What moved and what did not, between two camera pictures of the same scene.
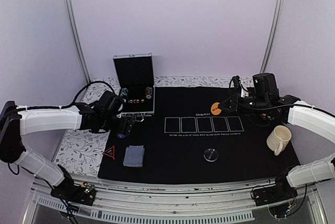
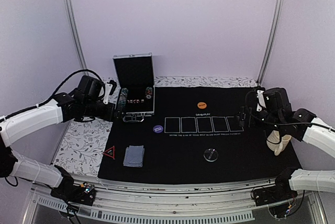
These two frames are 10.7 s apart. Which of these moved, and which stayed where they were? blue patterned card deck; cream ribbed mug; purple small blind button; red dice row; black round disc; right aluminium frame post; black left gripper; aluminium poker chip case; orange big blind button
Moved: black left gripper; orange big blind button; purple small blind button
Stayed: black round disc; red dice row; blue patterned card deck; cream ribbed mug; aluminium poker chip case; right aluminium frame post
